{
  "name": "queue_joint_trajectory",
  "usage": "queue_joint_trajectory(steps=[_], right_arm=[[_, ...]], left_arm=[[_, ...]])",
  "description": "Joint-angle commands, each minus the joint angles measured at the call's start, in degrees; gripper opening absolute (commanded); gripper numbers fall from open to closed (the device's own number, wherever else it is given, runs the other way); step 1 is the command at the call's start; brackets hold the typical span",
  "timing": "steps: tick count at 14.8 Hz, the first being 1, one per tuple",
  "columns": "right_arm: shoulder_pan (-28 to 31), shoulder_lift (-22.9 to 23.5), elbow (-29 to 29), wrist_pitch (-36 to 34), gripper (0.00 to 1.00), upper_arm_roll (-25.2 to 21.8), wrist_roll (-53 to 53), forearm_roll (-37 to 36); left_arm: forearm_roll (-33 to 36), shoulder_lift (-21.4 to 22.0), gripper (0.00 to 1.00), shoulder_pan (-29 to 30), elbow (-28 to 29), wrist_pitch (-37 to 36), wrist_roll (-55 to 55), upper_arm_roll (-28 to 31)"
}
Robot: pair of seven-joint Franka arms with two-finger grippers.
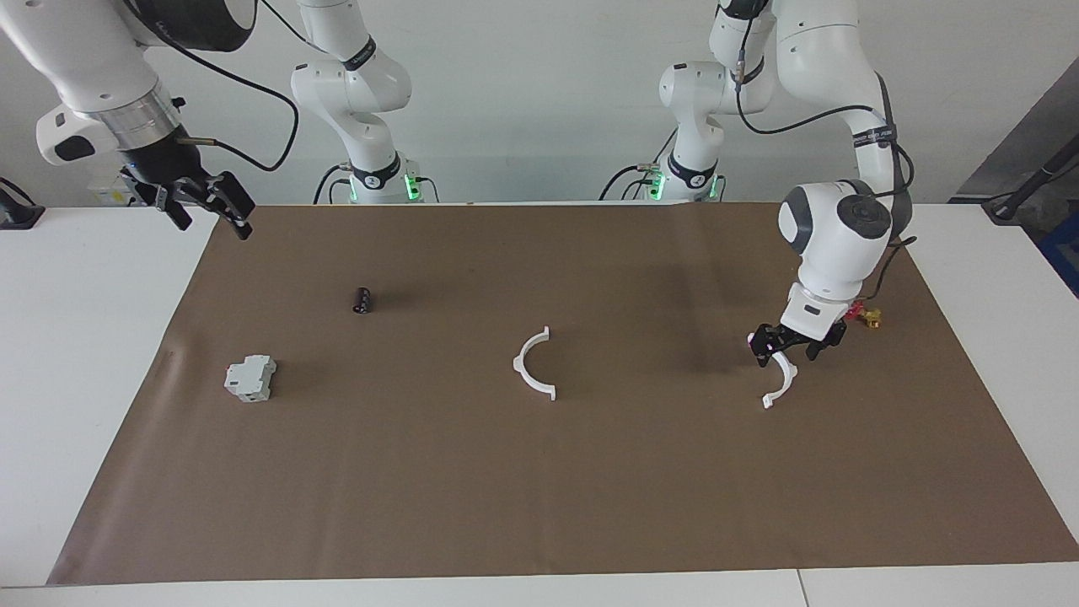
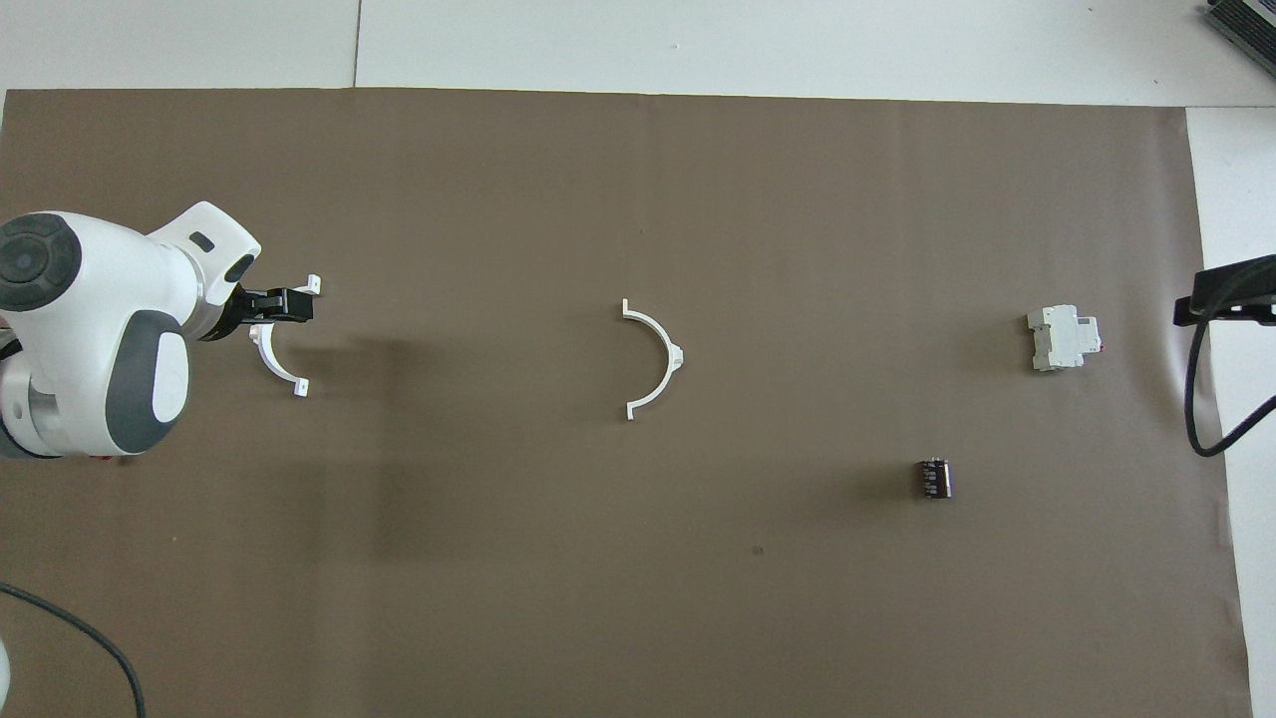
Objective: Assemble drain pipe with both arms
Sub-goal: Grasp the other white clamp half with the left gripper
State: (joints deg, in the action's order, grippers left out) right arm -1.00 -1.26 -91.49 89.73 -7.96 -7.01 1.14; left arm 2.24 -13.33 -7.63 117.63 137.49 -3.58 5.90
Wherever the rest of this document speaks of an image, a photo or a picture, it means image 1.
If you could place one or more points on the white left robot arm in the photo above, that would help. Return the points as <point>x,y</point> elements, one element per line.
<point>834,228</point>

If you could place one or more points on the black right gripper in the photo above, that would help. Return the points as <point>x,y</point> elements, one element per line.
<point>169,169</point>

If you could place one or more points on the red-wheeled brass valve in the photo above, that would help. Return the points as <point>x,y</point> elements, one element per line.
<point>871,318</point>

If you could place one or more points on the blue crate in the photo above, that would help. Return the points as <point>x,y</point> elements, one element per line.
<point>1064,253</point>

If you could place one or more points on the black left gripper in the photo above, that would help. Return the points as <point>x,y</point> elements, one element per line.
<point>780,340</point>

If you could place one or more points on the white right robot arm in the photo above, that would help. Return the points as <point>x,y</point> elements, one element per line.
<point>93,59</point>

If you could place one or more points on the brown paper table mat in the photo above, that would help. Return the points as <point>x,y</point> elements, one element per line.
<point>539,489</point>

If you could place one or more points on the small black cylinder capacitor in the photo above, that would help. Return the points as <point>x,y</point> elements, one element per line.
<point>363,301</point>

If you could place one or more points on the black table clamp mount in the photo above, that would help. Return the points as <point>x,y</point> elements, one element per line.
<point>17,215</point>

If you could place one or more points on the white wall power strip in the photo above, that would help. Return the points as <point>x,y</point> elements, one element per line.
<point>110,196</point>

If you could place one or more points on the white circuit breaker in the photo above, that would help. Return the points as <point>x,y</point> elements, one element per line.
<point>249,379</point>

